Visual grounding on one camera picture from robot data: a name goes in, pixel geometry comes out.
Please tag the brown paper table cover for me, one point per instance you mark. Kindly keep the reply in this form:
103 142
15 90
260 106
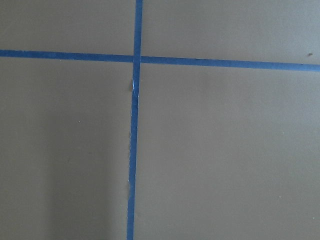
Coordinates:
159 119

